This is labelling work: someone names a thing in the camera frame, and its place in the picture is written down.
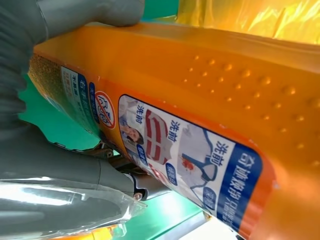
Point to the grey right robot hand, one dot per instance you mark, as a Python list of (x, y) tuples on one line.
[(50, 172)]

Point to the yellow film-wrapped cardboard box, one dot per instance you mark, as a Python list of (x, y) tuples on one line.
[(250, 16)]

